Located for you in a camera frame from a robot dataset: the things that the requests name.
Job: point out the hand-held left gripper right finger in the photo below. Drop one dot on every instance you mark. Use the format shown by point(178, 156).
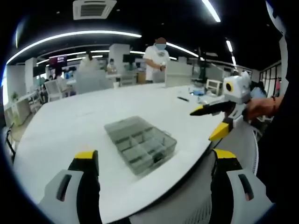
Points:
point(236, 184)

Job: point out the ceiling air vent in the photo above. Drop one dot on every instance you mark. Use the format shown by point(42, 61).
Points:
point(94, 9)

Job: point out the white paper cup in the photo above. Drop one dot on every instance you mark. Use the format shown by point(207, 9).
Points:
point(116, 85)

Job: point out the grey partition screen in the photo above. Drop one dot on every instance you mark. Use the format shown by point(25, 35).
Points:
point(93, 81)

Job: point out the clear grey guide fixture box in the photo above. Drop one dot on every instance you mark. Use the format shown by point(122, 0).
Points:
point(140, 142)

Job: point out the person's dark clothing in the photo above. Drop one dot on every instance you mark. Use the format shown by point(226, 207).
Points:
point(289, 140)

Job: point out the curved ceiling light strip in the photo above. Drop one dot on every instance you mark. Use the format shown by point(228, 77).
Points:
point(74, 36)

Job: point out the white worn device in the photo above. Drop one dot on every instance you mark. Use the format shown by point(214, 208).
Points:
point(278, 18)

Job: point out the black pen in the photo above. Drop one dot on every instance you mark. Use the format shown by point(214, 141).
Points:
point(182, 99)

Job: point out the white partition panel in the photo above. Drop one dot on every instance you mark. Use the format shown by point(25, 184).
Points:
point(178, 74)

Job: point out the person's right hand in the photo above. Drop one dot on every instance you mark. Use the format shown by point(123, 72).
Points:
point(259, 108)

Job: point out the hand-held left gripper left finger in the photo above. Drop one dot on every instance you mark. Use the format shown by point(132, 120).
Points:
point(70, 182)

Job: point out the white open frame box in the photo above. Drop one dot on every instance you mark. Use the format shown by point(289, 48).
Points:
point(214, 86)

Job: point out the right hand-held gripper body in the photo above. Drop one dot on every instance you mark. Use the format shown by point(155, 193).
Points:
point(240, 91)

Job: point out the straight ceiling light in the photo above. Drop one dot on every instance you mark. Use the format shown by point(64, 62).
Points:
point(211, 10)

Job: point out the red display screen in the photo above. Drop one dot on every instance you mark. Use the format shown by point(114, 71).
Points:
point(58, 61)

